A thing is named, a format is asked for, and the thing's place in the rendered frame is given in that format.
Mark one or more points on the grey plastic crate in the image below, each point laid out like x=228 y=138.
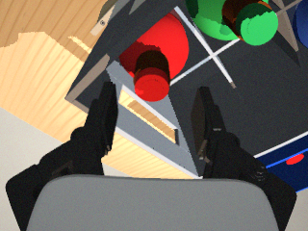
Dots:
x=264 y=101

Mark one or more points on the red bottle with pink label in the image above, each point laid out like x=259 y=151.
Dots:
x=295 y=159
x=164 y=46

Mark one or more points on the blue plastic crate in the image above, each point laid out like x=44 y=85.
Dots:
x=296 y=174

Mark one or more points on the green bottle with pale green label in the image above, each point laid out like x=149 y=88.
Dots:
x=252 y=21

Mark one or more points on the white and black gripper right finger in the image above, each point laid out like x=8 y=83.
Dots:
x=211 y=140

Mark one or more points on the blue bottle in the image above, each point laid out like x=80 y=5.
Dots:
x=298 y=15

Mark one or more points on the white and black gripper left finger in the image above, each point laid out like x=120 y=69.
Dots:
x=82 y=154

